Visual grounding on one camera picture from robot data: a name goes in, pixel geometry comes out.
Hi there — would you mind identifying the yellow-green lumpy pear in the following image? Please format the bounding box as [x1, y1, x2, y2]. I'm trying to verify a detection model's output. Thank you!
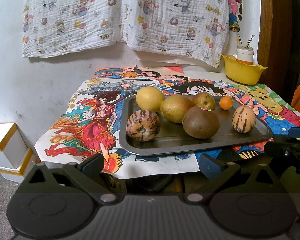
[160, 95, 195, 124]

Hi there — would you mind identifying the dark metal baking tray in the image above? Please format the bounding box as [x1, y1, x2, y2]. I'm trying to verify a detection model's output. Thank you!
[118, 96, 273, 156]

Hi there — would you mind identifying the white gift box lower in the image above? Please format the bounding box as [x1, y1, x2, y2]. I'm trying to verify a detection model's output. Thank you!
[0, 148, 37, 183]

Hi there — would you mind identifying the brown wooden door frame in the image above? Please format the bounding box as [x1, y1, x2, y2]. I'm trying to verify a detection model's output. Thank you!
[257, 0, 292, 93]

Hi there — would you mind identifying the colourful cartoon table cloth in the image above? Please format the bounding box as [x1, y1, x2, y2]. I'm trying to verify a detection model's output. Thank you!
[35, 66, 300, 179]

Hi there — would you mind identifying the white gift box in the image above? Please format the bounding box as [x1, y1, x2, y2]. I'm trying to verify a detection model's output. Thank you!
[0, 148, 37, 183]
[0, 122, 27, 169]

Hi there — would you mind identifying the round yellow pear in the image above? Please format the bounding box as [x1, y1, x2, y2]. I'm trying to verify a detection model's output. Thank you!
[136, 86, 165, 112]

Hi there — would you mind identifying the brown kiwi with sticker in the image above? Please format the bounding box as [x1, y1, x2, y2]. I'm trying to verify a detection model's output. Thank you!
[182, 106, 220, 139]

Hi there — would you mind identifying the white and orange cup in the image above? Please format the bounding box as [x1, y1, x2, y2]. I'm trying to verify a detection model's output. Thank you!
[236, 46, 254, 65]

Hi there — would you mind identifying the white printed muslin cloth right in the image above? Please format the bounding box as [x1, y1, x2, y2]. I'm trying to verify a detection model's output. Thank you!
[122, 0, 229, 68]

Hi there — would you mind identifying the dark striped pepino melon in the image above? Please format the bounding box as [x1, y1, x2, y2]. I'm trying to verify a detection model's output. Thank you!
[126, 109, 161, 142]

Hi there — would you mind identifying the white printed muslin cloth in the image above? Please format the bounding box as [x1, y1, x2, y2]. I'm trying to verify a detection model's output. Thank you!
[22, 0, 129, 58]
[122, 0, 229, 68]

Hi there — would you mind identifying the white printed muslin cloth left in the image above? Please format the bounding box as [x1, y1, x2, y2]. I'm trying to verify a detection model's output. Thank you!
[22, 0, 129, 58]

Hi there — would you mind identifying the white gift box upper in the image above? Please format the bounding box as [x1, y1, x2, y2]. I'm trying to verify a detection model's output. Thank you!
[0, 122, 27, 169]

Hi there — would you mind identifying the small orange kumquat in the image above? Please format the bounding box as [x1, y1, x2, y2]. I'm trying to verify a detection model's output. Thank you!
[219, 96, 233, 111]

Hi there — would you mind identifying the brownish green pear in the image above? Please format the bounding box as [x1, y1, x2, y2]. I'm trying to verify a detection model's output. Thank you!
[192, 92, 216, 111]

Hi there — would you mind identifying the dried flower twig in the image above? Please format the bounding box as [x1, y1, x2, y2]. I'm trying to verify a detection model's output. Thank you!
[236, 31, 256, 50]

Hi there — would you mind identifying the pale striped pepino melon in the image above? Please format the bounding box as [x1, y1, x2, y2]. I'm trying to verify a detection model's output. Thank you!
[232, 105, 256, 133]

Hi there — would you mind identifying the yellow plastic bowl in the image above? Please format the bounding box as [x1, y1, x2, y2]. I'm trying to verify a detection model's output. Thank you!
[222, 54, 267, 85]

